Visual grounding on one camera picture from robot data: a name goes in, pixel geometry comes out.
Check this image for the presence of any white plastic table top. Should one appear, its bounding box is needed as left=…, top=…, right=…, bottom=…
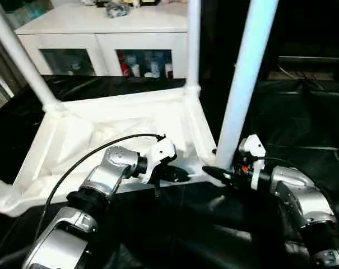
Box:
left=0, top=85, right=232, bottom=219

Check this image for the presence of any black mat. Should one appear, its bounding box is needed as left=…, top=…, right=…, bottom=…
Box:
left=0, top=73, right=339, bottom=269

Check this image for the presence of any red bottle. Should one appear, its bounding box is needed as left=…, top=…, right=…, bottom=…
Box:
left=117, top=52, right=131, bottom=77

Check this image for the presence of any dark metal bar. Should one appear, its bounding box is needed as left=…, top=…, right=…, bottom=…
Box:
left=277, top=55, right=339, bottom=63

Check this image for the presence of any dark ornament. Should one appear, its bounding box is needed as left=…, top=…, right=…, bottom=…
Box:
left=105, top=1, right=131, bottom=20

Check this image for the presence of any white sideboard cabinet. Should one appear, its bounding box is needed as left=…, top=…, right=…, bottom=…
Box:
left=14, top=3, right=191, bottom=80

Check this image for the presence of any grey brown curtain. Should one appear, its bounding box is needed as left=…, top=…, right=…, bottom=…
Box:
left=0, top=26, right=30, bottom=116

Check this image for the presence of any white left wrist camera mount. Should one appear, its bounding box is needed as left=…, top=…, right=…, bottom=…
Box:
left=142, top=136, right=178, bottom=185

